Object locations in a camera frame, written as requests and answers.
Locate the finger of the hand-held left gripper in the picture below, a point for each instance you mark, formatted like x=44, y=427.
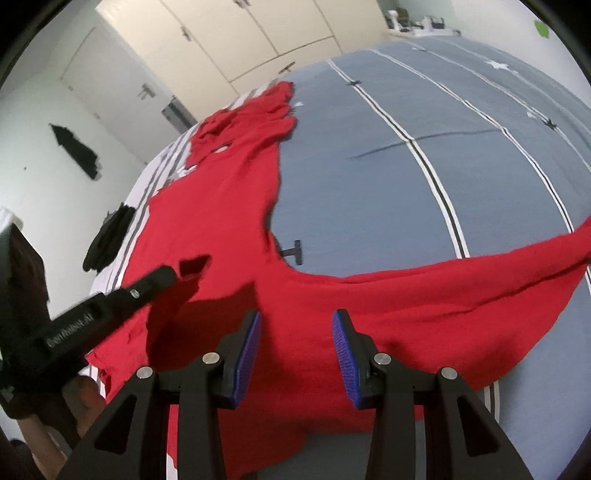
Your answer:
x=152, y=284

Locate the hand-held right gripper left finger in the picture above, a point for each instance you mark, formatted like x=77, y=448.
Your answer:
x=247, y=360

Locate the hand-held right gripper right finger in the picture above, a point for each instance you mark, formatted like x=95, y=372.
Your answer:
x=344, y=360

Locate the red sweater with yellow tag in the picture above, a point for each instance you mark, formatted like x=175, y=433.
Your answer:
x=369, y=314

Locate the person's left forearm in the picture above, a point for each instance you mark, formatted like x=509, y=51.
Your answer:
x=27, y=436

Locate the black folded clothes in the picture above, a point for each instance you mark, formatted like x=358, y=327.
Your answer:
x=111, y=235

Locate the person's left hand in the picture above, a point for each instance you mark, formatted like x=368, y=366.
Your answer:
x=85, y=406

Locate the black hanging garment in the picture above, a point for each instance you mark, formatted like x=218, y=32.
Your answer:
x=78, y=150

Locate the dark ribbed suitcase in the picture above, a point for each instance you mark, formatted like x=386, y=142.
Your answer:
x=179, y=114

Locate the red garment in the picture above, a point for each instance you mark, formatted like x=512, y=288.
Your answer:
x=244, y=120

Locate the white door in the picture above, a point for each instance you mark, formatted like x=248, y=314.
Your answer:
x=106, y=87

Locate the cream wardrobe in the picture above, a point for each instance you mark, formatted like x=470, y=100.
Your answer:
x=258, y=32

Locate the small black white device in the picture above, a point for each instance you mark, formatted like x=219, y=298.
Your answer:
x=432, y=22

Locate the green apple sticker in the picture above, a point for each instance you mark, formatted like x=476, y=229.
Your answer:
x=540, y=28

